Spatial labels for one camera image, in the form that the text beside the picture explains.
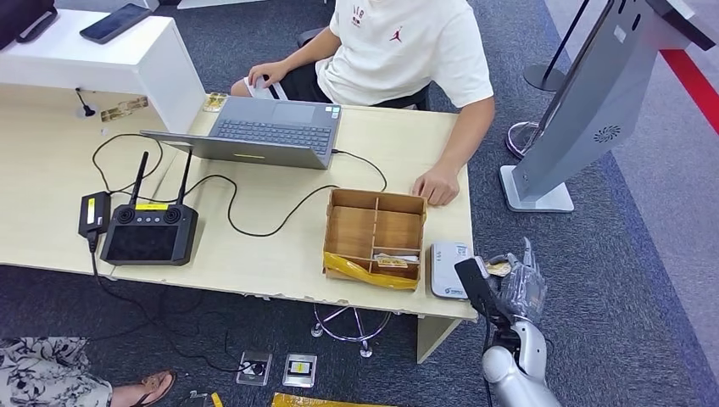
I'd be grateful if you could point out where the person's hand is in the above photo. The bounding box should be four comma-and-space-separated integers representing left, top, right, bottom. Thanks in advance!
412, 165, 462, 207
247, 60, 290, 90

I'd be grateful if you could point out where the grey kiosk stand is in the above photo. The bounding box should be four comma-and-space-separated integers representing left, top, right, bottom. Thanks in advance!
499, 0, 717, 215

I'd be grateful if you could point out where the grey laptop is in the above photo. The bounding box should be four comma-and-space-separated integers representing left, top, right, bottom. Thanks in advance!
139, 96, 343, 171

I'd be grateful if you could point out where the yellow floor strip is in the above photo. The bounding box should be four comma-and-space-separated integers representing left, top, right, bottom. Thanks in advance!
271, 392, 394, 407

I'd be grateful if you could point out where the small black desk microphone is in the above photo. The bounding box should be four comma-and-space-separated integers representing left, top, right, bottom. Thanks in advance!
74, 86, 99, 119

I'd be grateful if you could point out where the white counter block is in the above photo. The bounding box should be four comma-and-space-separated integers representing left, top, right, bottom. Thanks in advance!
0, 8, 209, 135

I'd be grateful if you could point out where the black remote controller with antennas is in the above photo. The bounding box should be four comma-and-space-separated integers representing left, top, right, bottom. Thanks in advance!
99, 148, 199, 267

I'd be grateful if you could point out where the chrome stanchion base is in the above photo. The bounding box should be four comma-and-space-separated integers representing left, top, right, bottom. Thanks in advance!
505, 120, 543, 161

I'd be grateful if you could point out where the wooden compartment box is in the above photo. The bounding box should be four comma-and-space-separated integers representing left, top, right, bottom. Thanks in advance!
322, 187, 428, 292

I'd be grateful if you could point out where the black power adapter yellow label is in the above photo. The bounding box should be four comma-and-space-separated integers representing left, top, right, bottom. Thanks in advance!
77, 191, 112, 237

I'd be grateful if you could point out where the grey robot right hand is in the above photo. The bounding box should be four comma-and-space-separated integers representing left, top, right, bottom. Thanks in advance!
485, 237, 549, 326

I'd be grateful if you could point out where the black laptop power cable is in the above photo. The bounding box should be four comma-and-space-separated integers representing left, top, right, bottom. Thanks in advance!
91, 132, 390, 238

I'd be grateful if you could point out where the person's right hand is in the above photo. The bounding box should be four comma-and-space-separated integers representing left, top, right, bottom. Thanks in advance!
247, 60, 290, 90

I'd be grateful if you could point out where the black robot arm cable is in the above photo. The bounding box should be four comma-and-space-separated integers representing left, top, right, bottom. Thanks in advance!
482, 314, 499, 407

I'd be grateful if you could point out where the brown sandal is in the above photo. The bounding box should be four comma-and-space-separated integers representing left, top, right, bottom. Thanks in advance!
130, 371, 176, 407

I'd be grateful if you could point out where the white furniture base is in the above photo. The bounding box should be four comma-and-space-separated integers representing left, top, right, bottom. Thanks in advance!
178, 0, 257, 9

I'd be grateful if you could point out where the chrome stool base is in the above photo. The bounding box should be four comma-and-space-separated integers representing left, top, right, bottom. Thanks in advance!
310, 303, 393, 360

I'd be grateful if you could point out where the person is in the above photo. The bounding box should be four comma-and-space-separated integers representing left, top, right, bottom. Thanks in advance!
0, 336, 176, 407
230, 0, 497, 207

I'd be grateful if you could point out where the black bag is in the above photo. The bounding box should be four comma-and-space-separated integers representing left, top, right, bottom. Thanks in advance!
0, 0, 60, 53

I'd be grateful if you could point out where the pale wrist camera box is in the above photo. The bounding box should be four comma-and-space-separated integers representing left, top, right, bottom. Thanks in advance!
454, 255, 504, 319

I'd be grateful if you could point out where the black smartphone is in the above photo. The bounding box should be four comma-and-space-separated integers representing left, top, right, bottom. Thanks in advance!
79, 3, 153, 45

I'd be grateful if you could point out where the black adapter floor cable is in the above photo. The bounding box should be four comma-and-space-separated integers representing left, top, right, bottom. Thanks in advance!
86, 230, 259, 375

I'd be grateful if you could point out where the floor socket with black plug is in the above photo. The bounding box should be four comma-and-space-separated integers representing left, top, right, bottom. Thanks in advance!
236, 350, 275, 387

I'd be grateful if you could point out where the floor socket with yellow label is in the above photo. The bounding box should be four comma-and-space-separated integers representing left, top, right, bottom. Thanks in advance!
281, 352, 319, 390

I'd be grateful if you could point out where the person's left hand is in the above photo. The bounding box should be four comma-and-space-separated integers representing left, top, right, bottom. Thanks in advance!
412, 165, 462, 207

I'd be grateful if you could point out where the light wood desk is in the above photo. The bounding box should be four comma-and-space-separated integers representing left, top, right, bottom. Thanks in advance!
0, 82, 480, 365

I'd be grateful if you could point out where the black stanchion pole with base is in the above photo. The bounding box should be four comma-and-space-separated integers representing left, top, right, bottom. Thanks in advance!
522, 0, 592, 94

